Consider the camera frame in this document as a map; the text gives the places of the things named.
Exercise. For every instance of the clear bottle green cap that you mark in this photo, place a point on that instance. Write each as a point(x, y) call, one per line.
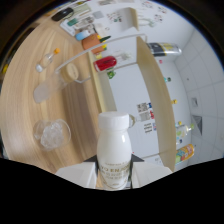
point(183, 132)

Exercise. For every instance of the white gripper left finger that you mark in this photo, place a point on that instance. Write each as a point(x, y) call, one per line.
point(80, 173)

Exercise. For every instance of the two-tier wooden shelf rack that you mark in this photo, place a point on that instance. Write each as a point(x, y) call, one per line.
point(156, 100)

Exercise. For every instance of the small teal bottle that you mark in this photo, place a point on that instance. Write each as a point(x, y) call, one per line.
point(167, 79)

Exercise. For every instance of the red liquid bottle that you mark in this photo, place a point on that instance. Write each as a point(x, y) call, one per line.
point(105, 63)

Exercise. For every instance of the small blue bottle yellow cap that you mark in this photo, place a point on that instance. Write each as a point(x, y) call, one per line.
point(180, 123)

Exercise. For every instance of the white scale with green cup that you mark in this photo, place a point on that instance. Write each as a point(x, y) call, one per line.
point(70, 26)

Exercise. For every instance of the orange container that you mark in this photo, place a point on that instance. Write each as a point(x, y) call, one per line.
point(91, 41)

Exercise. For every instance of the white milk bottle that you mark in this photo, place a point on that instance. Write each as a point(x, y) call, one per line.
point(113, 150)

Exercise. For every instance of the yellow colourful can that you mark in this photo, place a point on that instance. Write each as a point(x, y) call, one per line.
point(185, 153)

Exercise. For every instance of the clear glass with ice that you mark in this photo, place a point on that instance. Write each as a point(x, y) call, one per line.
point(51, 135)

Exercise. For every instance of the small bottle orange cap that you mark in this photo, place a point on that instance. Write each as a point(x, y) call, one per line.
point(46, 60)

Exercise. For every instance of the black jug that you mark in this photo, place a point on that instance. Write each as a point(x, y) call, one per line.
point(62, 14)

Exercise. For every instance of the wooden wall shelf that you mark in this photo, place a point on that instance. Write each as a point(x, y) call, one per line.
point(133, 18)

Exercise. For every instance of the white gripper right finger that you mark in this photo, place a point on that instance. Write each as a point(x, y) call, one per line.
point(150, 173)

